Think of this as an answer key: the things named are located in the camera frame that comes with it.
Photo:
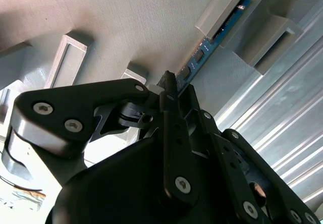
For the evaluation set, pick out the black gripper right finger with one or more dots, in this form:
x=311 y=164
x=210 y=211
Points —
x=227 y=158

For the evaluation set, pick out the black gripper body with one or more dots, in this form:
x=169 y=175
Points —
x=113 y=196

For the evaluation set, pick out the blue RAM stick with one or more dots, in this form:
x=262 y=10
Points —
x=199 y=55

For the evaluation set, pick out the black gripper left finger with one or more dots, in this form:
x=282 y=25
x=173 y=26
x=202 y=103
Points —
x=75 y=103

